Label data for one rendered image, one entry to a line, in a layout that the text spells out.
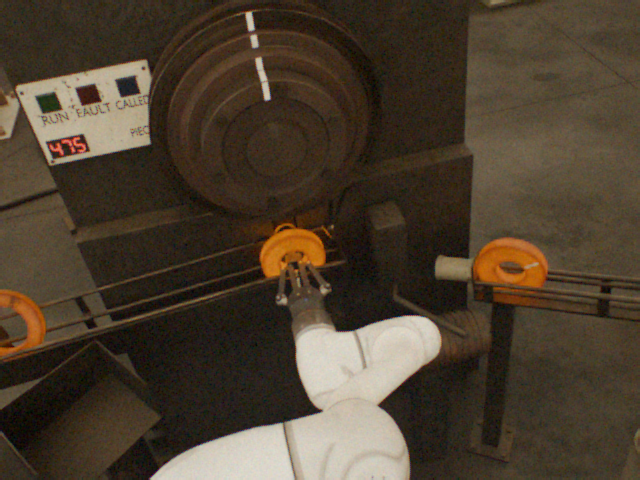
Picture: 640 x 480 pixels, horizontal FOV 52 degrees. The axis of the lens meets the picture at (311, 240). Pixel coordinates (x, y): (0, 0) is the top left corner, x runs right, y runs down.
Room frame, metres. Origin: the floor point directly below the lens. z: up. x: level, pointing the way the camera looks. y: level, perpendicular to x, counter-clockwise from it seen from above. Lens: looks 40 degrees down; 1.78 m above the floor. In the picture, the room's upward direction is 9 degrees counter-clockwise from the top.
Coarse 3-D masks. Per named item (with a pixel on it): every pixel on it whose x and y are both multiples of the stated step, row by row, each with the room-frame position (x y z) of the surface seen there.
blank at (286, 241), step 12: (276, 240) 1.18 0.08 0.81; (288, 240) 1.17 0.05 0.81; (300, 240) 1.18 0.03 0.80; (312, 240) 1.18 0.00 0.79; (264, 252) 1.18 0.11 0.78; (276, 252) 1.17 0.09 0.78; (288, 252) 1.18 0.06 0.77; (312, 252) 1.18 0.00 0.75; (324, 252) 1.18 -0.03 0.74; (264, 264) 1.17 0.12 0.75; (276, 264) 1.17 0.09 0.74
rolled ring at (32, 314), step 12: (0, 300) 1.16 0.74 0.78; (12, 300) 1.16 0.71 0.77; (24, 300) 1.16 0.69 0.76; (24, 312) 1.15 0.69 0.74; (36, 312) 1.15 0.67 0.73; (36, 324) 1.13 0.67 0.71; (36, 336) 1.12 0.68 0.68; (0, 348) 1.13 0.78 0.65; (12, 348) 1.13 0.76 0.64; (24, 348) 1.11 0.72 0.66
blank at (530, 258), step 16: (496, 240) 1.10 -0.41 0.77; (512, 240) 1.08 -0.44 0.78; (480, 256) 1.09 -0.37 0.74; (496, 256) 1.07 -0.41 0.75; (512, 256) 1.06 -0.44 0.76; (528, 256) 1.04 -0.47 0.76; (480, 272) 1.09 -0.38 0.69; (496, 272) 1.08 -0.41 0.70; (528, 272) 1.04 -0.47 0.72; (544, 272) 1.02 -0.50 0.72
